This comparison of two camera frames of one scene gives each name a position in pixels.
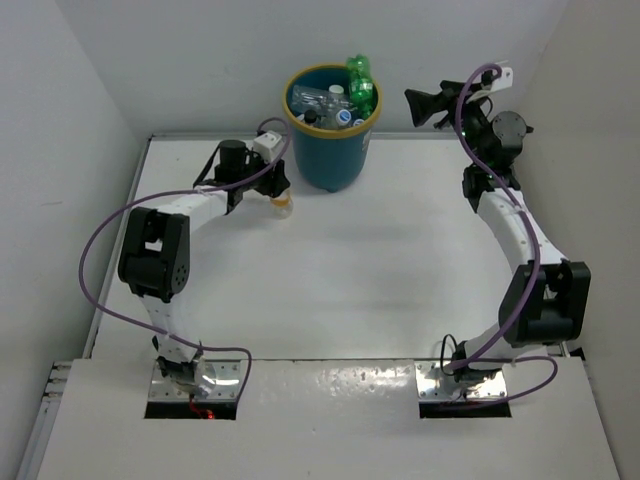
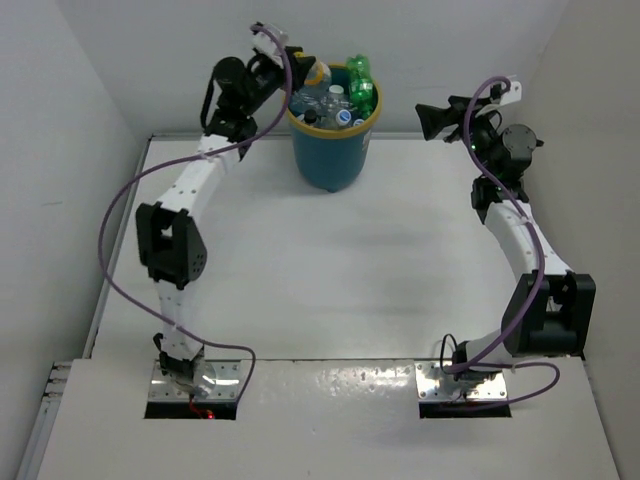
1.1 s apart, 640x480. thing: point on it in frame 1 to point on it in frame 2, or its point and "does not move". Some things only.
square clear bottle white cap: [337, 100] does not move
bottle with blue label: [343, 117] does not move
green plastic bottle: [361, 84] does not move
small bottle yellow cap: [282, 206] to [318, 77]
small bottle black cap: [310, 117] does not move
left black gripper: [275, 180] to [296, 67]
